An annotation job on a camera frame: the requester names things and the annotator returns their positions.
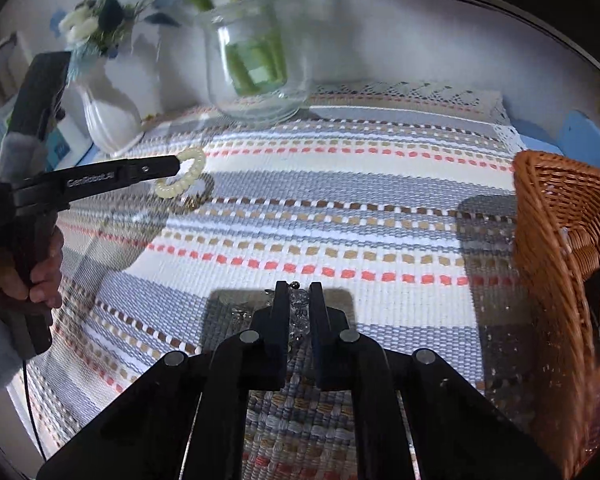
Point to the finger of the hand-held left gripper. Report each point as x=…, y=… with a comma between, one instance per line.
x=105, y=176

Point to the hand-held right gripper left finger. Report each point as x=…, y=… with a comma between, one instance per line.
x=280, y=330

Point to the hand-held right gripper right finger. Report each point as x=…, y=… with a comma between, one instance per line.
x=320, y=330

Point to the brown wicker basket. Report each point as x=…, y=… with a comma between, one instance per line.
x=545, y=220

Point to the person's left hand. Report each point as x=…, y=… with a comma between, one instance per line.
x=40, y=275

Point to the white ribbed vase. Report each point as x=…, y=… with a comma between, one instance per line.
x=110, y=120

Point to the blue and white artificial flowers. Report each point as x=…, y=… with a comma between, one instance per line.
x=82, y=25

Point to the striped woven table mat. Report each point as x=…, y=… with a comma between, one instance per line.
x=330, y=210

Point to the clear glass vase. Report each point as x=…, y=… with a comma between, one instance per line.
x=220, y=87

